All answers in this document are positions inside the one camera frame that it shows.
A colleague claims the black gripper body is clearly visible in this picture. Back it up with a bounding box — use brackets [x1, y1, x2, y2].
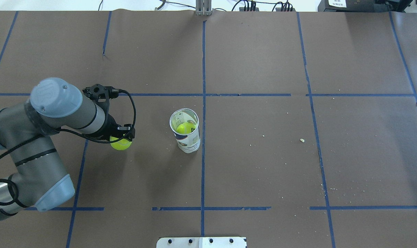
[105, 115, 135, 141]

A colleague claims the yellow-green tennis ball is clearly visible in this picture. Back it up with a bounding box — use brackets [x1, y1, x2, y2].
[110, 138, 132, 151]

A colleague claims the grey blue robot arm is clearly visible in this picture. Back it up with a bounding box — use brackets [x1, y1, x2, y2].
[0, 77, 136, 221]

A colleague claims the clear tennis ball can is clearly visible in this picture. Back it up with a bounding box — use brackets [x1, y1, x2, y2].
[169, 108, 201, 154]

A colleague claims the tennis ball inside can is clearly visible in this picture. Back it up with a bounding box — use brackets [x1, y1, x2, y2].
[175, 122, 196, 135]

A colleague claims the black power strip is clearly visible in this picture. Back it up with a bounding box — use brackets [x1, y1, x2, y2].
[232, 0, 296, 12]

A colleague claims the black equipment box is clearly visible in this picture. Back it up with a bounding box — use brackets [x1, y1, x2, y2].
[317, 0, 412, 13]

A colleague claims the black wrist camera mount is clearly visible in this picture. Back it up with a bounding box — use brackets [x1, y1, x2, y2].
[81, 84, 120, 102]

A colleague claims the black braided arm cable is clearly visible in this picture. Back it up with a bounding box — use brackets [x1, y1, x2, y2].
[0, 89, 137, 217]

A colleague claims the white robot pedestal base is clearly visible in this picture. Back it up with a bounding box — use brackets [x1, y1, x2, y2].
[156, 236, 247, 248]

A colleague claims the aluminium frame post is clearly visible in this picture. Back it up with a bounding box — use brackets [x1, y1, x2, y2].
[195, 0, 213, 16]

